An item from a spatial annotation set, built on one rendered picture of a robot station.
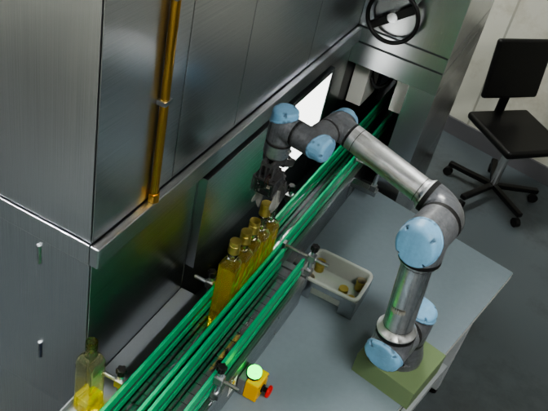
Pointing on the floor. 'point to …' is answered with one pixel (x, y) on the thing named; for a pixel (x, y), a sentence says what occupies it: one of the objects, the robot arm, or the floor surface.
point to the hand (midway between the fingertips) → (266, 205)
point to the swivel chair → (504, 66)
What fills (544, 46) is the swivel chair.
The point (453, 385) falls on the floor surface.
